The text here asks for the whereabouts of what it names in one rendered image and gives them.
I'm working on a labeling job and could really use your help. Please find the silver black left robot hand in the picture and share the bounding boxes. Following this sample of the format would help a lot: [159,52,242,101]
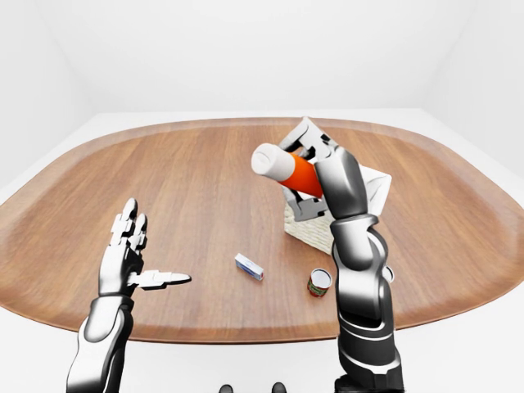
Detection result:
[98,197,192,298]

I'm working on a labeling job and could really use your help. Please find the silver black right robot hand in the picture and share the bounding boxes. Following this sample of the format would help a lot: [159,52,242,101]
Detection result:
[278,121,370,223]

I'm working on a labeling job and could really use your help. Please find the red ketchup bottle white cap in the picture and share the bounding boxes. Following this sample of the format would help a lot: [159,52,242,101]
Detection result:
[251,142,325,199]

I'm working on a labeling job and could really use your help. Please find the white woven basket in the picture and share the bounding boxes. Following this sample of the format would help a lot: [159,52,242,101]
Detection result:
[282,115,393,256]

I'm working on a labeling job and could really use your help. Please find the red green tin can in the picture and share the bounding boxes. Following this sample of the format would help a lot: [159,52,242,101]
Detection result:
[307,268,333,299]

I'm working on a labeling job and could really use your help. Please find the small white blue box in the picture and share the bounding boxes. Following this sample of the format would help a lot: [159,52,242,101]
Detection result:
[234,252,265,282]

